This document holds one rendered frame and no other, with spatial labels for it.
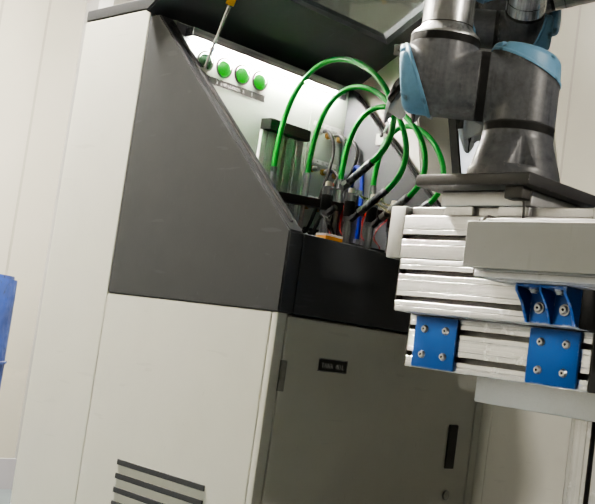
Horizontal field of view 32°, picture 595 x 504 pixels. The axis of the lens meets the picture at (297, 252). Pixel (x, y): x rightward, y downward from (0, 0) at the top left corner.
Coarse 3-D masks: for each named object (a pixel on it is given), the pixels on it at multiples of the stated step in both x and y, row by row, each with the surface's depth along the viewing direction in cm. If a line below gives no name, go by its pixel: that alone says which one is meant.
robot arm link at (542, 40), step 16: (512, 0) 197; (528, 0) 195; (544, 0) 197; (496, 16) 203; (512, 16) 200; (528, 16) 198; (544, 16) 201; (496, 32) 203; (512, 32) 202; (528, 32) 201; (544, 32) 201; (544, 48) 203
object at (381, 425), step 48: (288, 336) 204; (336, 336) 213; (384, 336) 223; (288, 384) 204; (336, 384) 214; (384, 384) 224; (432, 384) 235; (288, 432) 205; (336, 432) 214; (384, 432) 225; (432, 432) 236; (288, 480) 205; (336, 480) 215; (384, 480) 225; (432, 480) 237
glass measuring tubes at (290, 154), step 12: (264, 120) 268; (276, 120) 267; (264, 132) 269; (276, 132) 270; (288, 132) 271; (300, 132) 274; (264, 144) 269; (288, 144) 272; (300, 144) 275; (264, 156) 268; (288, 156) 272; (300, 156) 275; (264, 168) 267; (288, 168) 272; (276, 180) 269; (288, 180) 272; (288, 192) 275; (288, 204) 274
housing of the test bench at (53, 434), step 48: (96, 48) 263; (144, 48) 248; (96, 96) 260; (96, 144) 256; (96, 192) 253; (96, 240) 250; (48, 288) 262; (96, 288) 247; (48, 336) 258; (96, 336) 244; (48, 384) 255; (48, 432) 251; (48, 480) 248
